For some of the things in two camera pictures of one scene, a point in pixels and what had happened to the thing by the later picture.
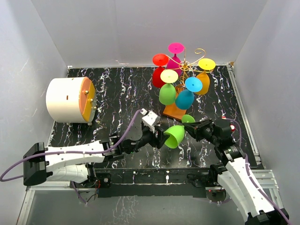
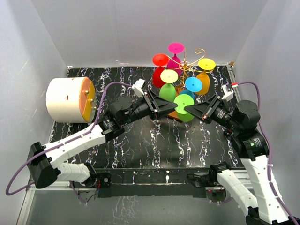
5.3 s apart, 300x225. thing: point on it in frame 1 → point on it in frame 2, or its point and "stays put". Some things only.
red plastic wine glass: [160, 60] stays put
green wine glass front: [167, 93] stays put
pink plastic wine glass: [175, 63] stays put
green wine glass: [177, 132] → [183, 101]
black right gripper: [195, 129] → [202, 109]
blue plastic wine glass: [184, 98] stays put
